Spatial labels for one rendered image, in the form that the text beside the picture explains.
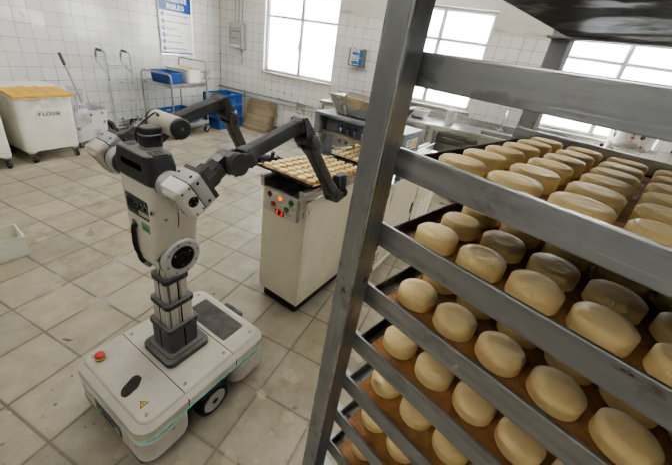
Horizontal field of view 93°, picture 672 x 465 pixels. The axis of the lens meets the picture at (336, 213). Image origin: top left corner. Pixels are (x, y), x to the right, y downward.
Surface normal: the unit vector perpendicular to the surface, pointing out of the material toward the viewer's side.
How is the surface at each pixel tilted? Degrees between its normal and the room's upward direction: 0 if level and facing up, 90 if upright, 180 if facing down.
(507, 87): 90
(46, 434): 0
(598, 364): 90
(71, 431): 0
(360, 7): 90
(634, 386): 90
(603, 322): 0
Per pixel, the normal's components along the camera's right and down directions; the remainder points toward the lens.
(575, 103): -0.72, 0.22
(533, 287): 0.14, -0.88
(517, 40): -0.41, 0.36
